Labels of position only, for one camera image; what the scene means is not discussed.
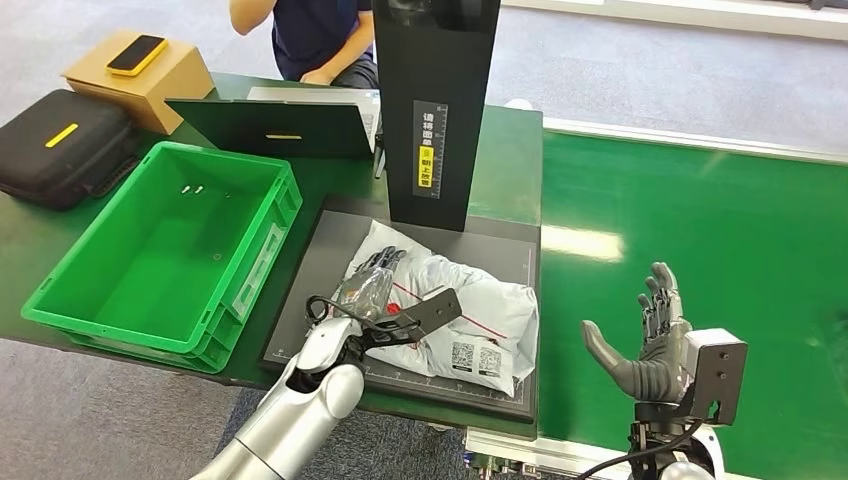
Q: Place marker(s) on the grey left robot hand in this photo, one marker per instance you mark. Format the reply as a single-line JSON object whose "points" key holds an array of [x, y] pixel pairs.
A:
{"points": [[371, 288]]}

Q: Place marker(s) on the person's left hand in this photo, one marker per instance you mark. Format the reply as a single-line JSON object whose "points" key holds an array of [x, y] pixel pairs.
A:
{"points": [[316, 77]]}

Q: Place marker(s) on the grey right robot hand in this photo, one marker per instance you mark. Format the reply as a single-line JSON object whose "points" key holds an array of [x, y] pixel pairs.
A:
{"points": [[656, 371]]}

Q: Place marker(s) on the white printed poly mailer package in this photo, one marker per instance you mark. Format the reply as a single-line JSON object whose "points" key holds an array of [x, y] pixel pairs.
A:
{"points": [[484, 311]]}

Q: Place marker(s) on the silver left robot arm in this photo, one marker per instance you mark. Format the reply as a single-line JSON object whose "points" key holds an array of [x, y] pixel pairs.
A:
{"points": [[291, 424]]}

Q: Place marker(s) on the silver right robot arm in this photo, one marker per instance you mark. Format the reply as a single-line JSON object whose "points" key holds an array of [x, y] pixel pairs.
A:
{"points": [[652, 430]]}

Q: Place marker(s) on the black inbound scanner machine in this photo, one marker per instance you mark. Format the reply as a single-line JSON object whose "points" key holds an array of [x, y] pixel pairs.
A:
{"points": [[430, 66]]}

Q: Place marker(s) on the yellow and black machine label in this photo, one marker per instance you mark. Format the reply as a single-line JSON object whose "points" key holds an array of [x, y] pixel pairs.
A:
{"points": [[427, 166]]}

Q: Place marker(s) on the brown cardboard box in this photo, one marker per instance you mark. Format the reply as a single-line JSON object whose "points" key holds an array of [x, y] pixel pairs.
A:
{"points": [[166, 86]]}

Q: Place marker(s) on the green conveyor belt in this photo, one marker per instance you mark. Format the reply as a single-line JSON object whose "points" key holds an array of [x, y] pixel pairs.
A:
{"points": [[696, 218]]}

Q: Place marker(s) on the person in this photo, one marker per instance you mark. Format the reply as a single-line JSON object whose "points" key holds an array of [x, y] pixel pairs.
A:
{"points": [[311, 33]]}

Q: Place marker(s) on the dark laptop computer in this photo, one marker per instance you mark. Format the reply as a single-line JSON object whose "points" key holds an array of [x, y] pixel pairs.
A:
{"points": [[265, 126]]}

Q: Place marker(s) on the phone in yellow case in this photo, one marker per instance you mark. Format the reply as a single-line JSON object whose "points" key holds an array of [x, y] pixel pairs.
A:
{"points": [[136, 54]]}

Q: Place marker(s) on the green plastic crate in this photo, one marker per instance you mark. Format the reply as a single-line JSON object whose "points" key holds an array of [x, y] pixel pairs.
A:
{"points": [[159, 265]]}

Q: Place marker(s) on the black zippered carrying case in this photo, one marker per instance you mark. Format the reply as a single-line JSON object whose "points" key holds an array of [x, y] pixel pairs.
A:
{"points": [[66, 166]]}

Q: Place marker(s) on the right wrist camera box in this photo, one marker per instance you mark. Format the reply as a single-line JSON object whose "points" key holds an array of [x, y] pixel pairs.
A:
{"points": [[719, 371]]}

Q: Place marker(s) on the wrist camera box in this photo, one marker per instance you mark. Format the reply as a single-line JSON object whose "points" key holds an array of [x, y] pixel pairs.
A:
{"points": [[719, 371], [434, 311]]}

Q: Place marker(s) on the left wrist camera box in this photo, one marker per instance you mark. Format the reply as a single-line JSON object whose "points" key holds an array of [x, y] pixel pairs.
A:
{"points": [[434, 311]]}

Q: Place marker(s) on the aluminium conveyor frame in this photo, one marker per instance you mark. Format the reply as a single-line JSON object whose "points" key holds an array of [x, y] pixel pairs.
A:
{"points": [[530, 454]]}

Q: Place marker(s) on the white conveyor side rail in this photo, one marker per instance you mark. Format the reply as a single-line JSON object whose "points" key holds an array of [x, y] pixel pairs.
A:
{"points": [[696, 141]]}

